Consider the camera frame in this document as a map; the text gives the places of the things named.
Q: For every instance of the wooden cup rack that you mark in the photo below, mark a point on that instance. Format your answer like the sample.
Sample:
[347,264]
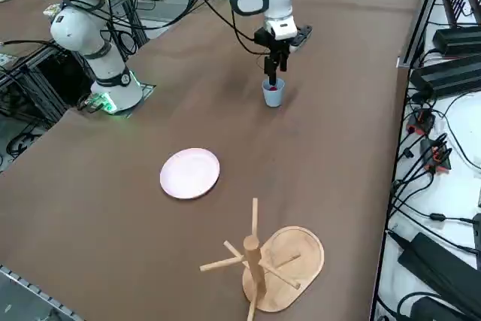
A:
[293,261]

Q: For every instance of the red block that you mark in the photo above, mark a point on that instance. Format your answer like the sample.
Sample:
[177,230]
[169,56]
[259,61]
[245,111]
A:
[274,88]

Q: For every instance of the black power adapter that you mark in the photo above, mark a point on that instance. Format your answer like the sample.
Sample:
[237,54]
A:
[432,311]

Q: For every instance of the small printed box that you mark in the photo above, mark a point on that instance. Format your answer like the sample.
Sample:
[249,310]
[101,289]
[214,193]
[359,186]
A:
[52,9]

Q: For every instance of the pink round plate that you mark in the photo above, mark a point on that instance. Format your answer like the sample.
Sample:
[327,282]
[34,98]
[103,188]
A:
[189,174]

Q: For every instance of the large black power brick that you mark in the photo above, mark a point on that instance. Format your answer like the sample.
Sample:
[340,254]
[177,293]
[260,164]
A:
[436,268]

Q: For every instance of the ribbed metal rail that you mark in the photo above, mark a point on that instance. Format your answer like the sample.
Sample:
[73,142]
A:
[22,283]

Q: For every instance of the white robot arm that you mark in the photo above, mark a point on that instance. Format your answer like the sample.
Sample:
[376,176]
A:
[80,28]

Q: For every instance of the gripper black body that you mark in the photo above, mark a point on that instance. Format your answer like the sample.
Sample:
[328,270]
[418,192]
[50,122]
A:
[280,48]

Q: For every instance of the black slotted rack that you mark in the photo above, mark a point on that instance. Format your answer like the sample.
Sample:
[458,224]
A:
[456,5]

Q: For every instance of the blue plastic cup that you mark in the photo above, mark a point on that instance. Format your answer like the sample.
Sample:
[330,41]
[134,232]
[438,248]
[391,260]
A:
[272,97]

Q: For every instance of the aluminium profile post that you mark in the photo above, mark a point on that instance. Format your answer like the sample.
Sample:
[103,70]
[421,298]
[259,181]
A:
[422,16]

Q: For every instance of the aluminium frame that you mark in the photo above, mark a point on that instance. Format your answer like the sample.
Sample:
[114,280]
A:
[52,108]

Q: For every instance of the power strip with orange switch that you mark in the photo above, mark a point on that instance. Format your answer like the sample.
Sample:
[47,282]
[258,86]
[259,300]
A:
[436,155]
[422,122]

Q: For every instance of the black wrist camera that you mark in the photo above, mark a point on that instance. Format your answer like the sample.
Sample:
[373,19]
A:
[304,35]

